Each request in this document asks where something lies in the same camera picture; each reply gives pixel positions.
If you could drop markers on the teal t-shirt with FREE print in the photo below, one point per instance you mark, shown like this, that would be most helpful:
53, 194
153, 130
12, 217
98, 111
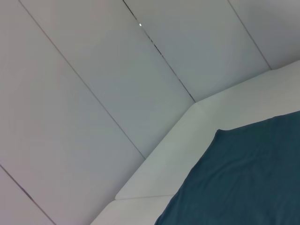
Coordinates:
246, 175

